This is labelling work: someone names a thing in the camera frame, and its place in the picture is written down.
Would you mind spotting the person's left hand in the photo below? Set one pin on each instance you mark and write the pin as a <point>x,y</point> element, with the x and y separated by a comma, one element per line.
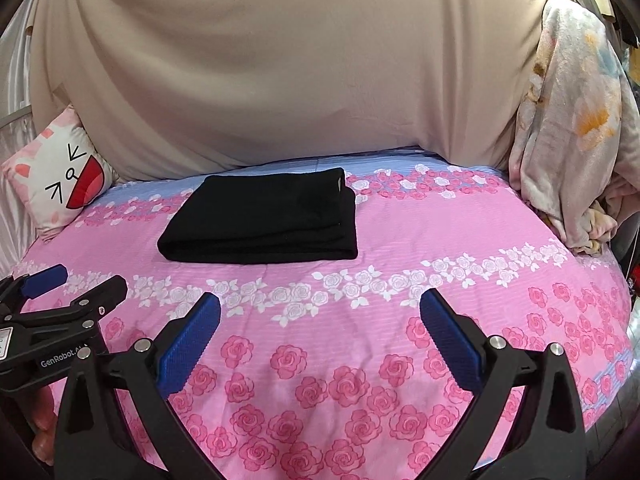
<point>44,430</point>

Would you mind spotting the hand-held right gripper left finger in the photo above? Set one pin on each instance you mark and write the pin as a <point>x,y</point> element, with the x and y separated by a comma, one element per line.
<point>192,340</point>

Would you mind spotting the metal bed rail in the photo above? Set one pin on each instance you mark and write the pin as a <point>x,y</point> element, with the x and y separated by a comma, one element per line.
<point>15,114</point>

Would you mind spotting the pink floral bedsheet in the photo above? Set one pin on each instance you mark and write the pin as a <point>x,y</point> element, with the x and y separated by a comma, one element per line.
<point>350,320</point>

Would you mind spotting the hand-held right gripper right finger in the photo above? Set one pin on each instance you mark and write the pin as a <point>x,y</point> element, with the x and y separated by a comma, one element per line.
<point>447,340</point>

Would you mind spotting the black pants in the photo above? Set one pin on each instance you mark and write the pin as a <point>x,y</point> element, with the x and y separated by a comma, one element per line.
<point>270,215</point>

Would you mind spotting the white curtain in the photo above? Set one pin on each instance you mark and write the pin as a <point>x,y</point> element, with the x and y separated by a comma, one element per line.
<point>15,85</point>

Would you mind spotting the pale floral fleece blanket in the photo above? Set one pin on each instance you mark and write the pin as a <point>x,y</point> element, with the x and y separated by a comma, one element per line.
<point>565,135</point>

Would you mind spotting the white cat face pillow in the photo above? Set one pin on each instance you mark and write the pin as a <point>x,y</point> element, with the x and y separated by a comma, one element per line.
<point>60,175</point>

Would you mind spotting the beige draped cloth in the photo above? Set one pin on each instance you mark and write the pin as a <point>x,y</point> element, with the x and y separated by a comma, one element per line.
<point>300,60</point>

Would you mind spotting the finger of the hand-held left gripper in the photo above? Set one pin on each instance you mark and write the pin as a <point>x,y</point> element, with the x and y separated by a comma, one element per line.
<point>47,280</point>
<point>107,292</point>

